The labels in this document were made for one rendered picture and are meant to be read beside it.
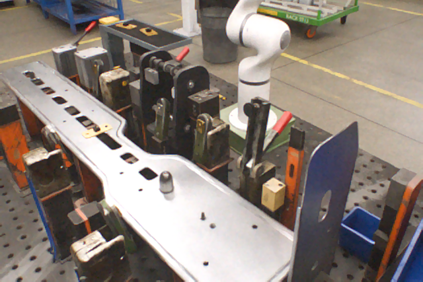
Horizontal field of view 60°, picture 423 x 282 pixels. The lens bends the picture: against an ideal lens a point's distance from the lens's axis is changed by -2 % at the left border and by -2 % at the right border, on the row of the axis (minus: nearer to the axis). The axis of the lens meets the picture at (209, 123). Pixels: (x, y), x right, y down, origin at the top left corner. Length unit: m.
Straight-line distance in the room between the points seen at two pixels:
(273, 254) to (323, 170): 0.32
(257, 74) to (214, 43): 2.72
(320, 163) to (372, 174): 1.05
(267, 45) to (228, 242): 0.71
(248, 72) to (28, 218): 0.88
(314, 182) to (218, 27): 3.59
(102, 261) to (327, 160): 0.45
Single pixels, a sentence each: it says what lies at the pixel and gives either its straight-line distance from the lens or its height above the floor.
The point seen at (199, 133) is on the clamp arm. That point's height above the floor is 1.06.
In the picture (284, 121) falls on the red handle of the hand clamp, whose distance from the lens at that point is 0.85.
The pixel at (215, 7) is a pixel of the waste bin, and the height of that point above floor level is 0.62.
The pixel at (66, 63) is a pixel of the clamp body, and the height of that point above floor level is 1.00.
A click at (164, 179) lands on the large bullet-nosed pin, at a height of 1.04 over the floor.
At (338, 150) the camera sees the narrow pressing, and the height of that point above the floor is 1.31.
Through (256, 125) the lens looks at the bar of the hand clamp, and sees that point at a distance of 0.78.
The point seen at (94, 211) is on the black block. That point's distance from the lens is 0.87.
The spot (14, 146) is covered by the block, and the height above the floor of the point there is 0.88.
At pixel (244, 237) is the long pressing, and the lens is 0.76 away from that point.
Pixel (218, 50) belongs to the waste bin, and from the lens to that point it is 4.07.
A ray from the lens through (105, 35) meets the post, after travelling 1.59.
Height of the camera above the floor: 1.57
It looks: 31 degrees down
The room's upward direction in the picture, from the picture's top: 2 degrees counter-clockwise
